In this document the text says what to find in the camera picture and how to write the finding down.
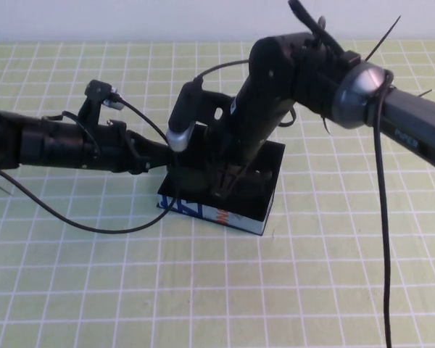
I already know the black camera cable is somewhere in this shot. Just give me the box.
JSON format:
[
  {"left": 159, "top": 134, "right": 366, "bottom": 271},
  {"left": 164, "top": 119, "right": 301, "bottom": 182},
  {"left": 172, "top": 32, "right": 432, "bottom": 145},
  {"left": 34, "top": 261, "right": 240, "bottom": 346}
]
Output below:
[
  {"left": 0, "top": 97, "right": 181, "bottom": 234},
  {"left": 194, "top": 0, "right": 394, "bottom": 348}
]

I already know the long right arm cable tie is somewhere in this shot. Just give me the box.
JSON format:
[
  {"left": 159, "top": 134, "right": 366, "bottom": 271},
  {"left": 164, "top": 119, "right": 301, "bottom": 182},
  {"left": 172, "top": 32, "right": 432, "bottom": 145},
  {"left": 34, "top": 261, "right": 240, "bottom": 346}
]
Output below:
[{"left": 365, "top": 15, "right": 402, "bottom": 62}]

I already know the green white grid tablecloth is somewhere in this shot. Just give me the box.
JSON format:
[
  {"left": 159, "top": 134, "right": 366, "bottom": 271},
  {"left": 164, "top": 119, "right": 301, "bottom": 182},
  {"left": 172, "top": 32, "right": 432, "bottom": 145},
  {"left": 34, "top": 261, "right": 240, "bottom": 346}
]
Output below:
[{"left": 0, "top": 40, "right": 435, "bottom": 348}]

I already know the left wrist camera silver lens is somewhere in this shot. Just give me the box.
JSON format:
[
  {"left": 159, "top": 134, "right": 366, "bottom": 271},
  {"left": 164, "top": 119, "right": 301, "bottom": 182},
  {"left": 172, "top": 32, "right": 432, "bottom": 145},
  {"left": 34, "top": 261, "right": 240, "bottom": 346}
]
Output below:
[{"left": 85, "top": 80, "right": 126, "bottom": 112}]

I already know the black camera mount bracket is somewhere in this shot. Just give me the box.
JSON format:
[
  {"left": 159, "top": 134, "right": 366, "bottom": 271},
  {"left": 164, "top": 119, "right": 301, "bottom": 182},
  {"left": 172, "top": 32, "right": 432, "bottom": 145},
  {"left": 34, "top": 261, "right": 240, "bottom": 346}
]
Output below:
[
  {"left": 78, "top": 97, "right": 102, "bottom": 126},
  {"left": 199, "top": 90, "right": 236, "bottom": 126}
]

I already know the black left camera cable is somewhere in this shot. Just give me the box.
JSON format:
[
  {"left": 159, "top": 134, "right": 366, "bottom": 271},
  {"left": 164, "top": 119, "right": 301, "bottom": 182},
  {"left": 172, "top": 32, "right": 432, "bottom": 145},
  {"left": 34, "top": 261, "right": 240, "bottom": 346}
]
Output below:
[{"left": 0, "top": 97, "right": 181, "bottom": 234}]

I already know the black printed glasses case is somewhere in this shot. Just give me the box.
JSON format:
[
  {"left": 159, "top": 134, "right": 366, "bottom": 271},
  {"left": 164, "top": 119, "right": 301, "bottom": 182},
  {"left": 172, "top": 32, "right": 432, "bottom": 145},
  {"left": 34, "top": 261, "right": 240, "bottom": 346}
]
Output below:
[{"left": 155, "top": 123, "right": 286, "bottom": 237}]

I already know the wrist camera silver lens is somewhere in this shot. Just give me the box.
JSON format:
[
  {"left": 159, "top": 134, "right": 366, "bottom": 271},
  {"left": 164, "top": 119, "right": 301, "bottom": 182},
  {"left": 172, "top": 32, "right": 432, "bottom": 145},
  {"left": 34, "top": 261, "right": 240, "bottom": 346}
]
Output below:
[
  {"left": 165, "top": 81, "right": 204, "bottom": 152},
  {"left": 85, "top": 80, "right": 126, "bottom": 112}
]

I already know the black right camera cable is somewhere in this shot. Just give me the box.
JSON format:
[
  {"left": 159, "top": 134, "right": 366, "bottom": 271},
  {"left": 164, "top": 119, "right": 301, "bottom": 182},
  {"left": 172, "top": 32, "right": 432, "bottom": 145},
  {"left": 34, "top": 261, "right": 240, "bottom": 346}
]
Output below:
[{"left": 194, "top": 0, "right": 394, "bottom": 348}]

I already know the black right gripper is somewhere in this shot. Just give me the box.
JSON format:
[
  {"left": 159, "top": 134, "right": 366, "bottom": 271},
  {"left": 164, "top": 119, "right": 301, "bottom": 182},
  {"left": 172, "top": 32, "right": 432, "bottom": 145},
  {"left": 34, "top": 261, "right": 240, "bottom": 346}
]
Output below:
[{"left": 204, "top": 99, "right": 291, "bottom": 199}]

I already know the black right camera mount bracket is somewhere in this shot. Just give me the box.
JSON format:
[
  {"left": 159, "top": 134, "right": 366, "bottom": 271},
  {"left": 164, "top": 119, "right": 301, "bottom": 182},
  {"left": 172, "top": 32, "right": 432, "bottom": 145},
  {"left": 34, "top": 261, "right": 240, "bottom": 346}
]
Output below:
[{"left": 199, "top": 90, "right": 236, "bottom": 126}]

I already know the right wrist camera silver lens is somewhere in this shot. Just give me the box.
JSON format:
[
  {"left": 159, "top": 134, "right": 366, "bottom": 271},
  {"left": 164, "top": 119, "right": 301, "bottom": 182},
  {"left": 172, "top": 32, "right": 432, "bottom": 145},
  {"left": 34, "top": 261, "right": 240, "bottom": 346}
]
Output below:
[{"left": 165, "top": 81, "right": 204, "bottom": 152}]

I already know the black left camera mount bracket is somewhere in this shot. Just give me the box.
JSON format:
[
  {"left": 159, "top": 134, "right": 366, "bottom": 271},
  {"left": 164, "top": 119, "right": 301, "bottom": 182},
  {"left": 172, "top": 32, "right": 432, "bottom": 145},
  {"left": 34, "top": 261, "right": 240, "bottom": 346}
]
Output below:
[{"left": 78, "top": 97, "right": 102, "bottom": 126}]

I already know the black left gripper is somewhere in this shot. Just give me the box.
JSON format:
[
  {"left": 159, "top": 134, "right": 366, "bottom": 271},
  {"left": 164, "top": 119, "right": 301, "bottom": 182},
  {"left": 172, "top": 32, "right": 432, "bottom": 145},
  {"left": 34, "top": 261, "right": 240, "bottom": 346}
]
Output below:
[{"left": 124, "top": 128, "right": 170, "bottom": 175}]

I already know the thin left arm cable tie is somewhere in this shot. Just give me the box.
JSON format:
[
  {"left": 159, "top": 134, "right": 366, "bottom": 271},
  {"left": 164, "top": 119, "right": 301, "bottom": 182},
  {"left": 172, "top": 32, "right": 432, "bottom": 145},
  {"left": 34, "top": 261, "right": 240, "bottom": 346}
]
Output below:
[{"left": 0, "top": 175, "right": 15, "bottom": 197}]

